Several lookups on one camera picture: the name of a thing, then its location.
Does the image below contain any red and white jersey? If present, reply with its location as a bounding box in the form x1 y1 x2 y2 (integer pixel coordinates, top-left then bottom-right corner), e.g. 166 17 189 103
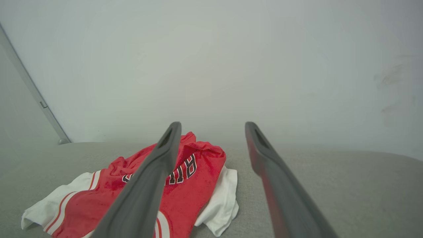
21 132 239 238

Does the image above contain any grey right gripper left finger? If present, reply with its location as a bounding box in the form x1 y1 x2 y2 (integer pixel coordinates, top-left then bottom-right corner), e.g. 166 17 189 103
91 122 182 238

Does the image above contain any grey metal rail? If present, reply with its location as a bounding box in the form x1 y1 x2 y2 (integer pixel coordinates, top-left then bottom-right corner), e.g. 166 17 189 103
0 23 71 145

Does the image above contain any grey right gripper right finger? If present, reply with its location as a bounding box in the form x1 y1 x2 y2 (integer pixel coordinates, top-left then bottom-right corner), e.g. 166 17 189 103
245 122 338 238

